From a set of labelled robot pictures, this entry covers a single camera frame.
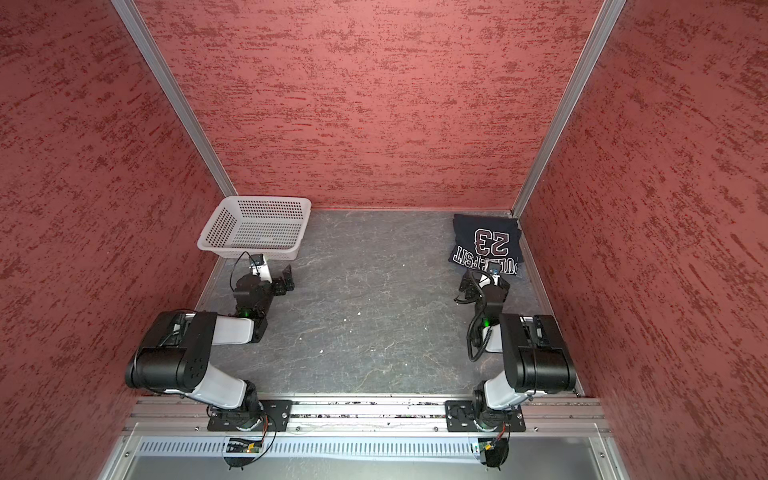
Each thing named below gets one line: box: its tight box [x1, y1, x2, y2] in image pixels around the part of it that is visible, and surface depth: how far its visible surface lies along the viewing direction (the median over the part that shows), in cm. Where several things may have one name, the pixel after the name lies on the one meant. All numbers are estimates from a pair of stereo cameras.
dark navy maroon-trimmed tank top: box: [448, 214, 524, 274], surface depth 105 cm
